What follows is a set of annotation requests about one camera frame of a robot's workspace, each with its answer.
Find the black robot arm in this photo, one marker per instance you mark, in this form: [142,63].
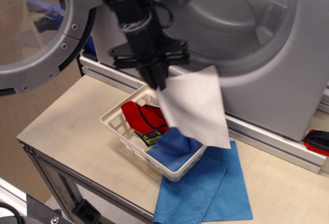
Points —
[138,14]

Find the blue object behind door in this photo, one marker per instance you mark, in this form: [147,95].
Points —
[52,19]

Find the red garment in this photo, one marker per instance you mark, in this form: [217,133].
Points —
[144,119]

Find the metal table frame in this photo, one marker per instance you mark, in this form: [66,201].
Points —
[63,182]

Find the blue cloth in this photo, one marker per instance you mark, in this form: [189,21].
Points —
[212,190]

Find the red and black tool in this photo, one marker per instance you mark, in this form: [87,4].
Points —
[317,141]

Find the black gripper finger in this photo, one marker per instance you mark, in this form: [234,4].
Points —
[148,76]
[161,74]

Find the grey toy washing machine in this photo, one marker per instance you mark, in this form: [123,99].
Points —
[271,55]

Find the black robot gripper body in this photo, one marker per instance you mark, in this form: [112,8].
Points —
[146,48]

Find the yellow-green garment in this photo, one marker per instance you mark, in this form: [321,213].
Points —
[150,138]

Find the grey round machine door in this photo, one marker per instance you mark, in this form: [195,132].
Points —
[30,59]

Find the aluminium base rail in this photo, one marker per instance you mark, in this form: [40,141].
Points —
[284,148]

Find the white plastic basket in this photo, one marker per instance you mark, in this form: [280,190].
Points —
[115,120]

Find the grey cloth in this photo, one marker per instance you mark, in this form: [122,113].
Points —
[193,104]

